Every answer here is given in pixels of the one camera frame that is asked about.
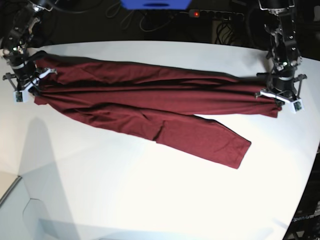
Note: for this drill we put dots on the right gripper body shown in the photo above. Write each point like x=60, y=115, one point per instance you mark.
x=30, y=81

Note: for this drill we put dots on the blue box at top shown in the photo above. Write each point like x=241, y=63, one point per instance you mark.
x=155, y=4

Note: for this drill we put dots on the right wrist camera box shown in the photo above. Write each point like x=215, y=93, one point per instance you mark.
x=21, y=96

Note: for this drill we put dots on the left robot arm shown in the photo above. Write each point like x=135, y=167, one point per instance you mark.
x=283, y=50

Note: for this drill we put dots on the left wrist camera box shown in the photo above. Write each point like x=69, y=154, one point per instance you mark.
x=296, y=106

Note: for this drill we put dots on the black power strip red light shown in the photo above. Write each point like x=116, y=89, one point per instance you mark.
x=216, y=15

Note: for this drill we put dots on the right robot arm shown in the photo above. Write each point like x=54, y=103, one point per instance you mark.
x=15, y=48

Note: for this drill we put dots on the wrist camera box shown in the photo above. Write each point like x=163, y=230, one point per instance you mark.
x=21, y=96
x=296, y=106

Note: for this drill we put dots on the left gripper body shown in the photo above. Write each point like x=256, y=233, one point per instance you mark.
x=284, y=89

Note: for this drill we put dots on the dark red t-shirt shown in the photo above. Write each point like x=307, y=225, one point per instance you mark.
x=166, y=105

